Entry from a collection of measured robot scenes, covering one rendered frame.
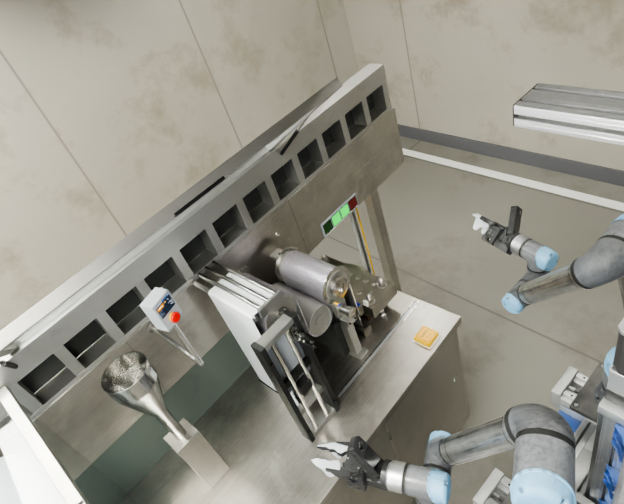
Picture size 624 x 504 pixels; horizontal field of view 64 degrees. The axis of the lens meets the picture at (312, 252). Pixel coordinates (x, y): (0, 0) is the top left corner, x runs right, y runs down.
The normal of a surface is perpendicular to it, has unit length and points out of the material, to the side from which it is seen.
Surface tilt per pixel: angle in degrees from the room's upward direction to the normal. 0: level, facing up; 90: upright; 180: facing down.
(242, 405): 0
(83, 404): 90
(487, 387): 0
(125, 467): 90
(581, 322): 0
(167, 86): 90
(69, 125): 90
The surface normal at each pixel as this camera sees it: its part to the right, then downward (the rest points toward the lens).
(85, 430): 0.71, 0.29
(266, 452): -0.28, -0.72
